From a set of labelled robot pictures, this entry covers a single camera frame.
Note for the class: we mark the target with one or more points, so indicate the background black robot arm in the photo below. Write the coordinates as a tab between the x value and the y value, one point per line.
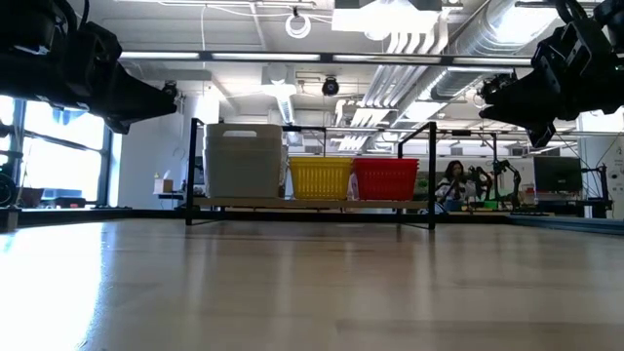
480	176
517	192

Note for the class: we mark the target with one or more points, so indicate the person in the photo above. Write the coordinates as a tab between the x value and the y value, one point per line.
456	187

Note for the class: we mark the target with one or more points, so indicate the black metal wooden shelf rack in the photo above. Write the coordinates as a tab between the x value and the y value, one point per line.
312	203

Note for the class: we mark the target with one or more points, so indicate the silver ventilation duct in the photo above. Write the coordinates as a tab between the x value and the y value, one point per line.
487	39

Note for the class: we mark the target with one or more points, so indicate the black computer monitor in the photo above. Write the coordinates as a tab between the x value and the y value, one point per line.
558	174

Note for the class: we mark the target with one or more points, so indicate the black ceiling spotlight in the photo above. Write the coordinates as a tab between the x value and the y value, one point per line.
497	82

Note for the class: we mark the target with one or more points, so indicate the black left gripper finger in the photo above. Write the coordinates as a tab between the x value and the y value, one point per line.
141	100
122	127

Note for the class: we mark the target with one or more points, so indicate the red slotted plastic basket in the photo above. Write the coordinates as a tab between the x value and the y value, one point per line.
385	163
385	185

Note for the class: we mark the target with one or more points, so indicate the small black mounted camera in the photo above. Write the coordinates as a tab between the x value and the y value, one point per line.
170	89

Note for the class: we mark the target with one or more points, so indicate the black metal stand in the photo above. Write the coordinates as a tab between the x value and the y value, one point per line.
603	195

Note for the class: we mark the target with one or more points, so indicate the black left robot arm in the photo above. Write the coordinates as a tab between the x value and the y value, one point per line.
29	24

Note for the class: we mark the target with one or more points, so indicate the small cardboard box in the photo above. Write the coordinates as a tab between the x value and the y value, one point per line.
163	186

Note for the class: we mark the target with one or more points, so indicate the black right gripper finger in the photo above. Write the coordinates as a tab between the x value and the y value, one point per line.
543	135
526	105

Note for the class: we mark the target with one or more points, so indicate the black round overhead camera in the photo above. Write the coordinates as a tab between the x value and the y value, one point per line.
330	87

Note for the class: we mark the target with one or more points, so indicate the overhead light bar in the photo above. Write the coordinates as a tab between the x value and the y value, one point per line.
265	57

